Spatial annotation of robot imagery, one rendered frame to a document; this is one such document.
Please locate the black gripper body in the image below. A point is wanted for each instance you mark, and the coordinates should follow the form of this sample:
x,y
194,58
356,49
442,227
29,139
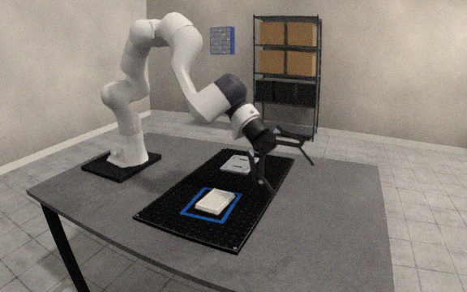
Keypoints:
x,y
256,131

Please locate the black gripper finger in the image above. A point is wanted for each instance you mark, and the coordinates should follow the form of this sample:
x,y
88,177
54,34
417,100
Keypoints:
x,y
299,145
258,178

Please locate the blue tape outline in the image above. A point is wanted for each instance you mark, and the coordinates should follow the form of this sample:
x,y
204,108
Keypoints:
x,y
209,219

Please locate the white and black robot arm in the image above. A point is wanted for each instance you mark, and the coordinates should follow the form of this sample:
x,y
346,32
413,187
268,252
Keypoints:
x,y
205,106

